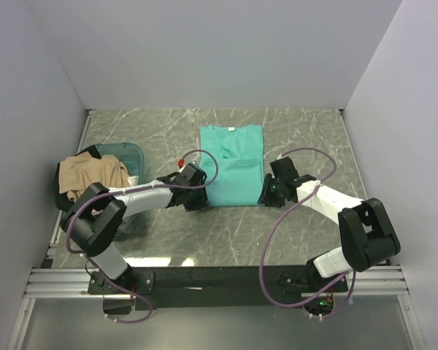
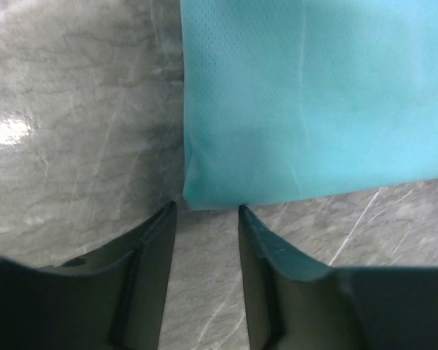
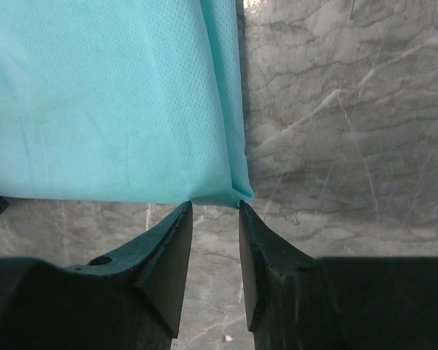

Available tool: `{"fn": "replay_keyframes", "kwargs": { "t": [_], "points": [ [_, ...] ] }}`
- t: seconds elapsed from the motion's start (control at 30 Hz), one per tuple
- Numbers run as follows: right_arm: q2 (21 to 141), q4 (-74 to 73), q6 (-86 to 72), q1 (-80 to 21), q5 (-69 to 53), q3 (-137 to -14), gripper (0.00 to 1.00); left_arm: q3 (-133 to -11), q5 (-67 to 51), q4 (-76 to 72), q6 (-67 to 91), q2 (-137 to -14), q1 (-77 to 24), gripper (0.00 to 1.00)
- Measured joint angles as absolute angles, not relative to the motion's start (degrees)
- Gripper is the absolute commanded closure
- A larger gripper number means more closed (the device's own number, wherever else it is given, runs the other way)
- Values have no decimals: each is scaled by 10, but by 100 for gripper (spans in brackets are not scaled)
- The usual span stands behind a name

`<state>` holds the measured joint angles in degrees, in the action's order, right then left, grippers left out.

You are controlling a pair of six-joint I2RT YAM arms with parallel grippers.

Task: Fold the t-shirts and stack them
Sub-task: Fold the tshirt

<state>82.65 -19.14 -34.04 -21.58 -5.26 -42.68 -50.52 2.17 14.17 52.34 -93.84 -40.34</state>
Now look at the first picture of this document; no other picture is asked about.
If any white t-shirt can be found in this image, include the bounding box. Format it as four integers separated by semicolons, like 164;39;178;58
127;176;139;187

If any teal plastic laundry bin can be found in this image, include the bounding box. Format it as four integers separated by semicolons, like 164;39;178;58
95;142;144;184

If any aluminium frame rail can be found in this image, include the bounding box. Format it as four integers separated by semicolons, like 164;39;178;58
15;264;426;349

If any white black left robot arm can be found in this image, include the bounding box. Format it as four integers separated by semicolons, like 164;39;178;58
60;163;209;293

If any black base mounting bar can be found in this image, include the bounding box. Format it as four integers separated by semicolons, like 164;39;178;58
87;264;347;316

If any black t-shirt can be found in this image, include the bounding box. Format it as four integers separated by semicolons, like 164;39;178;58
52;144;105;211

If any teal t-shirt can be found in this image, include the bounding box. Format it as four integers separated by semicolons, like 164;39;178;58
200;125;264;207

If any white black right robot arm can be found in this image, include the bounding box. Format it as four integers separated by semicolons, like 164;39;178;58
258;157;401;291

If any beige t-shirt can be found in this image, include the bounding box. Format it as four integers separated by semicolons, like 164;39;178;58
58;152;134;202

